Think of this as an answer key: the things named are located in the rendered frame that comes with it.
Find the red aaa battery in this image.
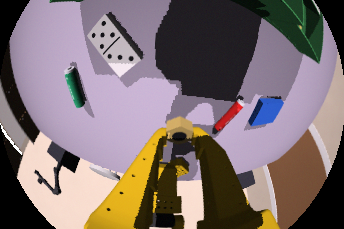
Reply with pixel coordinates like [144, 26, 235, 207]
[215, 98, 245, 131]

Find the white domino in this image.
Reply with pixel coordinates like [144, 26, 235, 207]
[87, 14, 144, 77]

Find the green battery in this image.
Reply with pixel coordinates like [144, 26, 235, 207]
[64, 66, 85, 108]

